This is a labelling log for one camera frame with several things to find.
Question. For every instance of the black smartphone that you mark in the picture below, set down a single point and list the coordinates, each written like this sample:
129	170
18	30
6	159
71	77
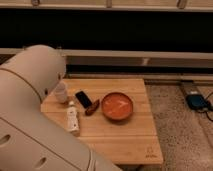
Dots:
83	99

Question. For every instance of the wooden table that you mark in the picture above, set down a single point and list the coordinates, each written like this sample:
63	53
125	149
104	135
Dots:
132	142

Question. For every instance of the white plastic bottle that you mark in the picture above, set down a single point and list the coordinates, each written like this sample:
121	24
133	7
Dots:
72	119

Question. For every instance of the blue power adapter box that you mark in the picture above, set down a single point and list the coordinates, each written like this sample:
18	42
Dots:
196	102

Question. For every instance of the orange bowl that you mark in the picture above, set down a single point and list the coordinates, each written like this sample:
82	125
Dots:
117	106

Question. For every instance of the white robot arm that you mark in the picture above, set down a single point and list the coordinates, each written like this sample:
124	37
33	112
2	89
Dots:
29	141

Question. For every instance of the white shelf rail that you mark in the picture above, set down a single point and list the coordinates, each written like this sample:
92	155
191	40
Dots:
117	58

